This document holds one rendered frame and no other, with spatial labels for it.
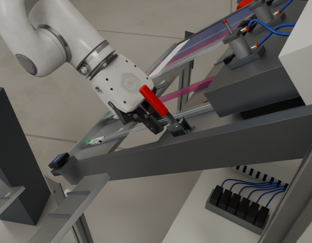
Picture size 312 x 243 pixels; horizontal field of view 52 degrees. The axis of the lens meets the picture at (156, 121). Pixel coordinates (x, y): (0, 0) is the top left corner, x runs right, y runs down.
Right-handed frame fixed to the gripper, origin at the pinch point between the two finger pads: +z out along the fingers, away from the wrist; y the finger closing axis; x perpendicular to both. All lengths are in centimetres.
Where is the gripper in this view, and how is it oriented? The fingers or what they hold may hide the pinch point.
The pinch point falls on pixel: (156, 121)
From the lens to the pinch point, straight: 66.7
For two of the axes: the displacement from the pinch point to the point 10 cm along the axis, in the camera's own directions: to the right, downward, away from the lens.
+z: 6.9, 7.1, 1.7
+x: -5.3, 3.3, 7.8
